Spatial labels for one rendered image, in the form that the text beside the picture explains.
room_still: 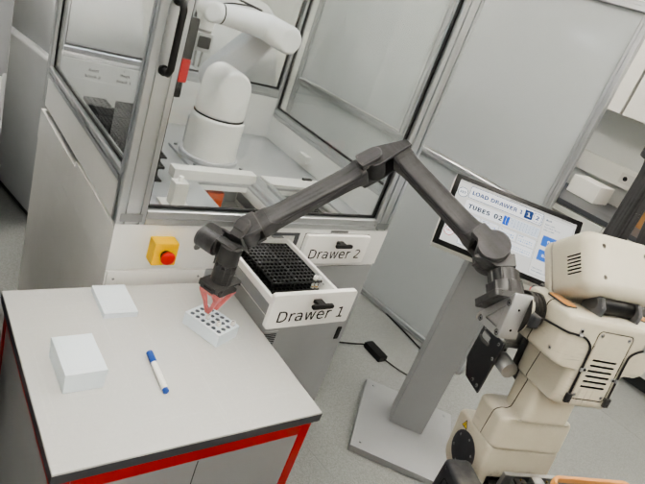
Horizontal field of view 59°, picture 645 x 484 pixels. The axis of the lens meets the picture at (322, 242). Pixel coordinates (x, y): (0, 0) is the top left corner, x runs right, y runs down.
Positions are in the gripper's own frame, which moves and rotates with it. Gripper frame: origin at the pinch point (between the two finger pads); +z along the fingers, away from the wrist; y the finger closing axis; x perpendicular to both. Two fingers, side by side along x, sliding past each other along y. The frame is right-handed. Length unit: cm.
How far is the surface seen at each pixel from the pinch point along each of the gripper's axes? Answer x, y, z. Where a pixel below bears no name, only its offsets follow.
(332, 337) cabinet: 9, -80, 38
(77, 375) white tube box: -0.6, 40.6, 2.7
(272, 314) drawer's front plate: 13.5, -7.9, -3.9
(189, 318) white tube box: -3.7, 3.1, 4.5
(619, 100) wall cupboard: 46, -358, -85
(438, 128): -25, -210, -35
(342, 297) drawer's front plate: 22.7, -28.6, -8.4
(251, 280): 0.5, -14.9, -4.7
